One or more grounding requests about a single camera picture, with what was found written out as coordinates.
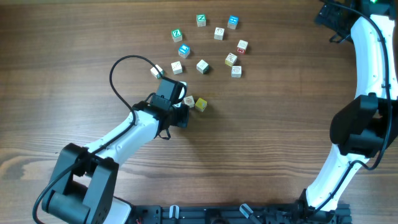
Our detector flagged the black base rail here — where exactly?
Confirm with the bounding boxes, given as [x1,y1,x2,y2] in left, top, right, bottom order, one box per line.
[127,203,353,224]

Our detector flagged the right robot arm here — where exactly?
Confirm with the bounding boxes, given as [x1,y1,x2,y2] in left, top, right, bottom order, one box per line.
[297,1,397,223]

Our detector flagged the white block lower left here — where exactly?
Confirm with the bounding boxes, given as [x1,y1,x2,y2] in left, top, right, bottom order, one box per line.
[170,61,183,75]

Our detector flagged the white block lower right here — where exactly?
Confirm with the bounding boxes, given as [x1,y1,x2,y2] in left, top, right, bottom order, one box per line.
[231,66,242,78]

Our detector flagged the green z block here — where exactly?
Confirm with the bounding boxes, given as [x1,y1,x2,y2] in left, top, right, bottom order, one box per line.
[171,29,183,42]
[197,14,206,27]

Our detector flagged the white teal block centre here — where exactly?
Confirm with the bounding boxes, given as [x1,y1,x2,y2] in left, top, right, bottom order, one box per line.
[197,60,209,74]

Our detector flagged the white block upper middle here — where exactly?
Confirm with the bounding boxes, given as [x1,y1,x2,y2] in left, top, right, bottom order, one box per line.
[214,27,224,40]

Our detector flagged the green Z block top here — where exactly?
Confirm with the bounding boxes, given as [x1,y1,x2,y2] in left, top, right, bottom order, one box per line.
[197,14,206,27]

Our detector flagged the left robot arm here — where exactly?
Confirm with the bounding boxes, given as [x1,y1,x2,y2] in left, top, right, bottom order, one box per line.
[35,101,190,223]

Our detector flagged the red M block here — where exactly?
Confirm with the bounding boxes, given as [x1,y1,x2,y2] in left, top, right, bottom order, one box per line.
[237,40,248,54]

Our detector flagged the green Z block left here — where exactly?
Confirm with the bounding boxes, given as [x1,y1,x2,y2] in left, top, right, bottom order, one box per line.
[171,29,183,42]

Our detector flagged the yellow sided picture block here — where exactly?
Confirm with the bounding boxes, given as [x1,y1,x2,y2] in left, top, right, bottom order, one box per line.
[225,53,238,67]

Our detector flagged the white green block far left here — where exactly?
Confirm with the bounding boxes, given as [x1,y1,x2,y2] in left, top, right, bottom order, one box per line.
[150,64,164,79]

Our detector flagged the blue block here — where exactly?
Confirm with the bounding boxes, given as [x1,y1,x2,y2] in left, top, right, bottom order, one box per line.
[178,44,190,58]
[227,15,239,29]

